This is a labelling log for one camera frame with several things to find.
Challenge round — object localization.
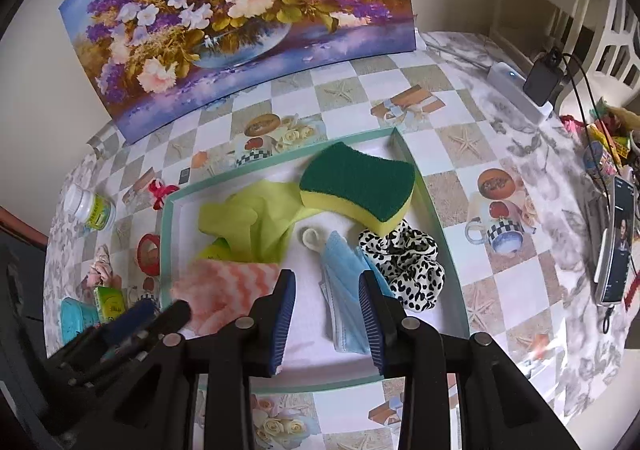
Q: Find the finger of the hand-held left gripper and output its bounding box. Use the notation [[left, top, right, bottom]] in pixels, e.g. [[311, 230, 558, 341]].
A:
[[50, 299, 158, 366], [85, 301, 192, 371]]

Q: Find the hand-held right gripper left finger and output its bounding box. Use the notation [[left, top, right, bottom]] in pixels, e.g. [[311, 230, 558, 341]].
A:
[[80, 270, 297, 450]]

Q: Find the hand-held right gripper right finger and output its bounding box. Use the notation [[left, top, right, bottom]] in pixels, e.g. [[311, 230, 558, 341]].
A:
[[359, 270, 571, 450]]

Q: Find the blue face mask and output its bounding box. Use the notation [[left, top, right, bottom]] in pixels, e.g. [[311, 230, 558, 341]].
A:
[[320, 230, 396, 356]]

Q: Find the pink patterned cloth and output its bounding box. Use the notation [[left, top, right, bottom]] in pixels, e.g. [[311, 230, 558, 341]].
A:
[[85, 245, 121, 288]]

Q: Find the pink chevron towel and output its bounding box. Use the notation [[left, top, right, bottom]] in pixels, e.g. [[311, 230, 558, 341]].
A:
[[170, 260, 283, 335]]

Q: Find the leopard print scrunchie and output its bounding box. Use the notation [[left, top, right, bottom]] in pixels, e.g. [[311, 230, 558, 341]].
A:
[[357, 222, 447, 313]]

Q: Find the white hair ring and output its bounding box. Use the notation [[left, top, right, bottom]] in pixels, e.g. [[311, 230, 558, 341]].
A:
[[298, 226, 329, 251]]

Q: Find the yellow-green cloth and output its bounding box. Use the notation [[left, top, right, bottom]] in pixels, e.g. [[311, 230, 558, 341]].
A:
[[197, 180, 321, 263]]

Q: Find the yellow and green sponge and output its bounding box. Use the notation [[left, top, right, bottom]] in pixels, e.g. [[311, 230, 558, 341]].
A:
[[299, 141, 417, 235]]

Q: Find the teal cardboard tray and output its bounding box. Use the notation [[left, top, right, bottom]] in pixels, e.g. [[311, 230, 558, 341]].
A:
[[159, 126, 471, 393]]

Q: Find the small green carton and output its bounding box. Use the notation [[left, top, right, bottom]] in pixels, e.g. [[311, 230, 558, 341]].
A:
[[94, 286, 128, 325]]

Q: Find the teal plastic toy box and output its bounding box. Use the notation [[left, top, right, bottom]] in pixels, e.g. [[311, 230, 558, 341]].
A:
[[60, 297, 103, 346]]

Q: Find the red tape roll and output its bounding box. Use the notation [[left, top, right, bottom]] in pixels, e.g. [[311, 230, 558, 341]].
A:
[[136, 232, 163, 278]]

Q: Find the dark cabinet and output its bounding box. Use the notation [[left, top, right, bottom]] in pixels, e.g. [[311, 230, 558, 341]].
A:
[[0, 210, 51, 450]]

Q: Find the white pill bottle green label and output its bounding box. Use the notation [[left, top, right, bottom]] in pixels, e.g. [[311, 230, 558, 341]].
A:
[[64, 184, 117, 232]]

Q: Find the grey floral tablecloth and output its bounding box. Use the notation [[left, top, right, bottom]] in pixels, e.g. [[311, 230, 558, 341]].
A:
[[42, 32, 640, 426]]

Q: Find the checkered printed table cover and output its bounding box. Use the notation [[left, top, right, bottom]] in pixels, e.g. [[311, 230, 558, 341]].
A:
[[45, 37, 576, 450]]

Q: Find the smartphone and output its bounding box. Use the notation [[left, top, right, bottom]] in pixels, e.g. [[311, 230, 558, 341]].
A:
[[594, 175, 637, 305]]

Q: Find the white power strip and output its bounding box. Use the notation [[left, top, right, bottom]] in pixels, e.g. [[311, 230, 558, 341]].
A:
[[486, 62, 553, 123]]

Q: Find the pile of snack packets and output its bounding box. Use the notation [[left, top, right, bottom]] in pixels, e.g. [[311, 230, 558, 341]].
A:
[[560, 100, 640, 181]]

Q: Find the black power adapter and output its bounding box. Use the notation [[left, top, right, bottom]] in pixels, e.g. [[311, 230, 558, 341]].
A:
[[522, 50, 566, 105]]

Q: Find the floral painting poster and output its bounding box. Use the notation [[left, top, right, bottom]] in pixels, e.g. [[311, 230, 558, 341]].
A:
[[59, 0, 418, 145]]

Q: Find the red and white hair tie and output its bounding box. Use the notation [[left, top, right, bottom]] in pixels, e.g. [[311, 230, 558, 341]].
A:
[[147, 180, 181, 211]]

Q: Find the black charging cable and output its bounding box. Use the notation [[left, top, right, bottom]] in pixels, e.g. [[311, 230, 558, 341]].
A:
[[560, 52, 613, 185]]

